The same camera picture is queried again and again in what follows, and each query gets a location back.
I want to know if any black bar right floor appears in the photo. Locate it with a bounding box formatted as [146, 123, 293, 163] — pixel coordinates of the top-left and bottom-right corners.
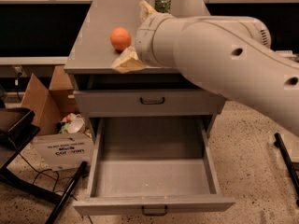
[274, 133, 299, 206]

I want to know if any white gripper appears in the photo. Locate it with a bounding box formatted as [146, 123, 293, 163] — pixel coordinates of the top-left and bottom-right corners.
[111, 0, 171, 74]

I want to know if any open grey middle drawer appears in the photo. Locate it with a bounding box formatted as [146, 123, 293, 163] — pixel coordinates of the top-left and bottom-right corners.
[74, 117, 235, 216]

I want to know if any grey metal cabinet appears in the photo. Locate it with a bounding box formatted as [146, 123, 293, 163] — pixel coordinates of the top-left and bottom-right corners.
[64, 0, 218, 132]

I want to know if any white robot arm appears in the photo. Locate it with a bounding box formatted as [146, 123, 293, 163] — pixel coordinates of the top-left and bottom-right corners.
[112, 1, 299, 135]

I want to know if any white printed cardboard flap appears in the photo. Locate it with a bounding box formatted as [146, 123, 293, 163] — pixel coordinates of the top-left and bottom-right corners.
[33, 133, 94, 171]

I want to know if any white cup in box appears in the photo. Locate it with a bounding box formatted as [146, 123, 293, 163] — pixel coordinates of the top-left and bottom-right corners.
[67, 119, 86, 133]

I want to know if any black stand left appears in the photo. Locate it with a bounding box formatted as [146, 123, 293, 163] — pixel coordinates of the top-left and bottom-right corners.
[0, 107, 90, 224]

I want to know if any orange fruit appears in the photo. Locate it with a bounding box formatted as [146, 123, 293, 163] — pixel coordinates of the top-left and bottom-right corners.
[110, 28, 132, 51]

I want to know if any closed grey upper drawer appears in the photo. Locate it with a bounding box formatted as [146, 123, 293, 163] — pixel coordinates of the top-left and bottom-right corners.
[74, 90, 225, 118]

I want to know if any white power strip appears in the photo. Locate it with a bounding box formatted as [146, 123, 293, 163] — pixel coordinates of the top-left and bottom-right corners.
[276, 50, 296, 61]

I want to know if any green soda can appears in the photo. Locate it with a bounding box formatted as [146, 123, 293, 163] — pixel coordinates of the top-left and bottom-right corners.
[154, 0, 171, 13]

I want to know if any brown cardboard box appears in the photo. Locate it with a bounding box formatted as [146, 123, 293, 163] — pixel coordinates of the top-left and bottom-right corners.
[21, 65, 78, 135]

